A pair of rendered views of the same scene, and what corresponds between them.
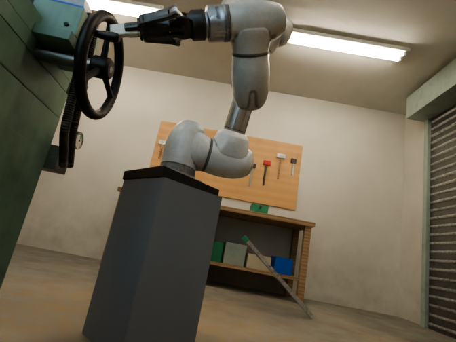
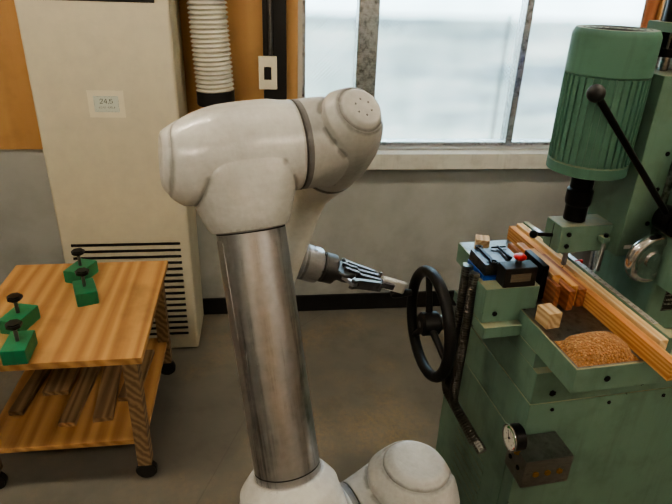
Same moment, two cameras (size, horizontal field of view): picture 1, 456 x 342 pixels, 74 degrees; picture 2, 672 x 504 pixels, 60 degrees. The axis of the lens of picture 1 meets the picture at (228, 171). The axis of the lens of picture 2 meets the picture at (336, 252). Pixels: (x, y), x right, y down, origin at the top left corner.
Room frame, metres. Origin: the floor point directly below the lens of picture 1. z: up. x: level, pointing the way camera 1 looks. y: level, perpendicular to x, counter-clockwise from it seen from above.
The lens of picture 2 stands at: (1.93, -0.04, 1.60)
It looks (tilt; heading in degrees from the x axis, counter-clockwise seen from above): 26 degrees down; 171
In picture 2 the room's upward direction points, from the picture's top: 2 degrees clockwise
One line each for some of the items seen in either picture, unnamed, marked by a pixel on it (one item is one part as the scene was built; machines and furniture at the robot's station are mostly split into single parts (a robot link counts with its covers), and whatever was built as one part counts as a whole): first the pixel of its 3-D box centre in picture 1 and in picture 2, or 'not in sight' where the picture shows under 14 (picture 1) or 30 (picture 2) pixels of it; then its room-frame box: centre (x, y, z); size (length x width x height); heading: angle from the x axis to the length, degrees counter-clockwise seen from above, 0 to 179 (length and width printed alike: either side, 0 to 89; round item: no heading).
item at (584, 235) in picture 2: not in sight; (577, 236); (0.74, 0.75, 1.03); 0.14 x 0.07 x 0.09; 94
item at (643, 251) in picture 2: not in sight; (649, 258); (0.85, 0.87, 1.02); 0.12 x 0.03 x 0.12; 94
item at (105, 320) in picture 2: not in sight; (80, 355); (0.11, -0.66, 0.32); 0.66 x 0.57 x 0.64; 179
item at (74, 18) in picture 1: (65, 32); (497, 289); (0.79, 0.54, 0.91); 0.15 x 0.14 x 0.09; 4
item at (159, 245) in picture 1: (155, 261); not in sight; (1.27, 0.21, 0.30); 0.30 x 0.30 x 0.60; 44
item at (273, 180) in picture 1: (225, 163); not in sight; (3.94, 0.05, 1.50); 2.00 x 0.04 x 0.90; 89
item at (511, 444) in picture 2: (73, 142); (515, 440); (1.01, 0.54, 0.65); 0.06 x 0.04 x 0.08; 4
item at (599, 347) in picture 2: not in sight; (597, 343); (1.03, 0.66, 0.92); 0.14 x 0.09 x 0.04; 94
